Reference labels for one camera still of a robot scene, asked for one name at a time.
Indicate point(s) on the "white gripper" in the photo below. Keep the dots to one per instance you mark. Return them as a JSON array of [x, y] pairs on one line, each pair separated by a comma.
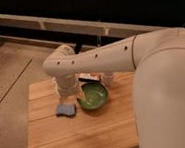
[[67, 85]]

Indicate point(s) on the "white ceramic cup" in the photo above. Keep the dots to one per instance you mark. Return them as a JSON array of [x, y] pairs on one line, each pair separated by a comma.
[[107, 78]]

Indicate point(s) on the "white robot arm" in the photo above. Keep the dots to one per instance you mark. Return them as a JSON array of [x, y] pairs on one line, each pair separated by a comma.
[[157, 60]]

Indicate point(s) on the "green ceramic bowl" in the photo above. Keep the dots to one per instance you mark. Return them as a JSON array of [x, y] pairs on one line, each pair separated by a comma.
[[95, 96]]

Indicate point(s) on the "black and white brush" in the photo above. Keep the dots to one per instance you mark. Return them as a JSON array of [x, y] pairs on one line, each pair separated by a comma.
[[86, 77]]

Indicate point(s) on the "blue sponge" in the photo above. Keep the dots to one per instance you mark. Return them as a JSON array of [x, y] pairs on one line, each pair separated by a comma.
[[66, 110]]

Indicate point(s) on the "white shelf rail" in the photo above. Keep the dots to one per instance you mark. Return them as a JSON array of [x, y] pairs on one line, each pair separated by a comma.
[[75, 26]]

